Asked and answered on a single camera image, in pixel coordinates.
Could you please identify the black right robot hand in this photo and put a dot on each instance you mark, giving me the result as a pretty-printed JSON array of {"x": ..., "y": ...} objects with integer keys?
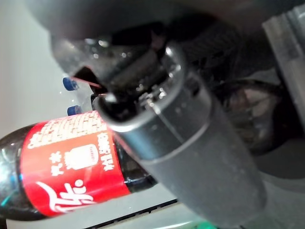
[{"x": 190, "y": 155}]

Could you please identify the cola bottle red label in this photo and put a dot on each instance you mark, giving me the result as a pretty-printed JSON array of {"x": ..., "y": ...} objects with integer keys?
[{"x": 71, "y": 167}]

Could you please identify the green bottle yellow cap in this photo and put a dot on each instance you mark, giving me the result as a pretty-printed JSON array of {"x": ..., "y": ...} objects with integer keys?
[{"x": 202, "y": 225}]

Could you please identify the cola bottle blue label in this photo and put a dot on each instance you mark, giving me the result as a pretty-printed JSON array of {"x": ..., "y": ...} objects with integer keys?
[{"x": 74, "y": 110}]

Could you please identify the blue bottle caps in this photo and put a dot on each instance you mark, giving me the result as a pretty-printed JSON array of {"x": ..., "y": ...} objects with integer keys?
[{"x": 70, "y": 84}]

